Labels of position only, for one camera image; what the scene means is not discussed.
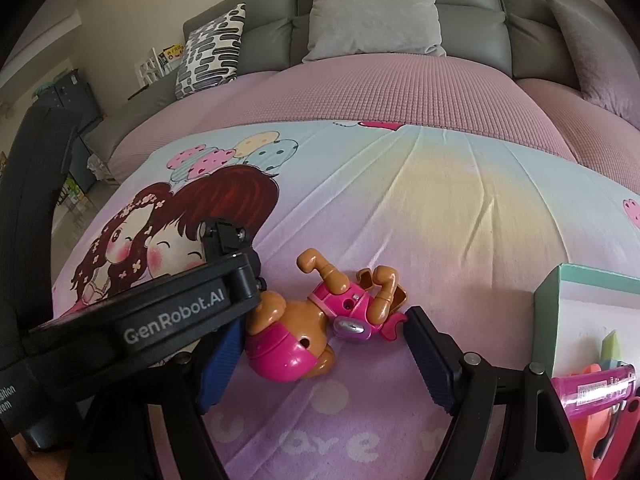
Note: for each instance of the purple pencil lead case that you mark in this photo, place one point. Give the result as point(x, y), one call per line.
point(587, 394)

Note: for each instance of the pink brown toy puppy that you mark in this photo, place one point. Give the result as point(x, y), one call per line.
point(288, 340)

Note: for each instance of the grey sofa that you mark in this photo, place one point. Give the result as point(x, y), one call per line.
point(559, 76)

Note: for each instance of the teal shallow cardboard box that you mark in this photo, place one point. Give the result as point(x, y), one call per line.
point(575, 307)

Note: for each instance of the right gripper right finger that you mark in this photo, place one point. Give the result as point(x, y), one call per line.
point(536, 441)

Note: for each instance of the grey square cushion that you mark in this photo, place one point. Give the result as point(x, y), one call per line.
point(349, 27)

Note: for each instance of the cartoon printed bed sheet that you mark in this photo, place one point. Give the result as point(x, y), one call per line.
point(473, 226)

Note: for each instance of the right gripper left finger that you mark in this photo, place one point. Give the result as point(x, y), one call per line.
point(116, 441)

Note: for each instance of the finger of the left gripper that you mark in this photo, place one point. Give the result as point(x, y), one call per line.
point(138, 328)

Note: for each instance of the black toy car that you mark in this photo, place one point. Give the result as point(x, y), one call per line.
point(220, 237)

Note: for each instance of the orange blue toy knife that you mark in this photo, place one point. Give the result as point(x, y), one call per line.
point(611, 355)
point(608, 442)

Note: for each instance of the white magazine rack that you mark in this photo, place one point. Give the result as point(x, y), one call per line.
point(157, 64)

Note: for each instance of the grey purple cushion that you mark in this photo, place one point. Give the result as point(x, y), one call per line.
point(606, 72)

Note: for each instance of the pink sofa seat cover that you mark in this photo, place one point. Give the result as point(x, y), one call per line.
point(449, 93)

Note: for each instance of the black white patterned pillow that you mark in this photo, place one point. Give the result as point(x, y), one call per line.
point(211, 54)

